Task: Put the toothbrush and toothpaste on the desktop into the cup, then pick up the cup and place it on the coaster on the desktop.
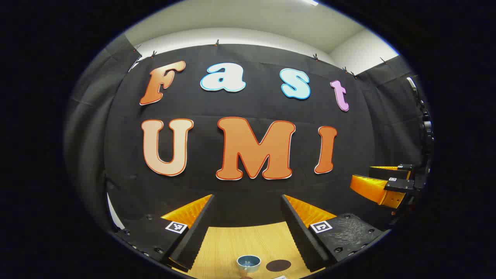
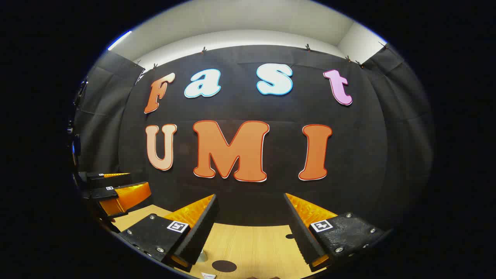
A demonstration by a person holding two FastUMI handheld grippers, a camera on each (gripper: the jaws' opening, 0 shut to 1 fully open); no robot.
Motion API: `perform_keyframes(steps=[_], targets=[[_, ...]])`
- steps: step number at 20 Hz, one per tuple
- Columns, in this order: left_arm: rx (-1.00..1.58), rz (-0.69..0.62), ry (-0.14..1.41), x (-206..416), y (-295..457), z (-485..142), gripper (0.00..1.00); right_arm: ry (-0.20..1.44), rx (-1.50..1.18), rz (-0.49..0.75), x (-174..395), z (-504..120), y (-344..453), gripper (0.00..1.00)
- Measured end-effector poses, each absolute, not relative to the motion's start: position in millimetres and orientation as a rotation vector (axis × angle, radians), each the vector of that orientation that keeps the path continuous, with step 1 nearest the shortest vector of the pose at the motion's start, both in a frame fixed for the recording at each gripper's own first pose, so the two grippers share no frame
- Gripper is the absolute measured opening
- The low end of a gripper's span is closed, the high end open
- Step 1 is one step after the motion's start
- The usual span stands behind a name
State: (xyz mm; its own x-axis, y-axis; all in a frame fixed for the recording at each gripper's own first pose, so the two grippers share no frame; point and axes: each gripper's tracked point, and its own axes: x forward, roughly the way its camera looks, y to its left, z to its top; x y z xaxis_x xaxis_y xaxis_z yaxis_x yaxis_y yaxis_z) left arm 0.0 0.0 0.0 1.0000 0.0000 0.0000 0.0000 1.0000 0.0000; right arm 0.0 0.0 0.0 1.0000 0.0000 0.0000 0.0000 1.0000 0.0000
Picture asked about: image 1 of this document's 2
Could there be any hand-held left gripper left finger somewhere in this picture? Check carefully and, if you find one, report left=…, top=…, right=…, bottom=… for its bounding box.
left=115, top=194, right=215, bottom=272

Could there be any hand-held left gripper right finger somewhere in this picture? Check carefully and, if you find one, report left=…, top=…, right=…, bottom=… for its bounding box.
left=281, top=194, right=391, bottom=273

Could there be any dark round coaster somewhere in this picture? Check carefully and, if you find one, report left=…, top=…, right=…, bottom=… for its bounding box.
left=266, top=260, right=291, bottom=272

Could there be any blue cup with wooden handle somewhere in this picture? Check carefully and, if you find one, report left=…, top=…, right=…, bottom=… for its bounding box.
left=237, top=255, right=261, bottom=279

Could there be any black side cloth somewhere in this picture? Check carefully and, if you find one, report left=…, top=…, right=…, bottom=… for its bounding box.
left=356, top=54, right=427, bottom=167
left=64, top=35, right=142, bottom=233

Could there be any black backdrop cloth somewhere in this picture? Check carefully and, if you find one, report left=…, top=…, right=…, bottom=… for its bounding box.
left=105, top=43, right=423, bottom=233

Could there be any row of black cloth clips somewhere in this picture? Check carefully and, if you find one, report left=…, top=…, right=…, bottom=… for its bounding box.
left=132, top=39, right=388, bottom=78

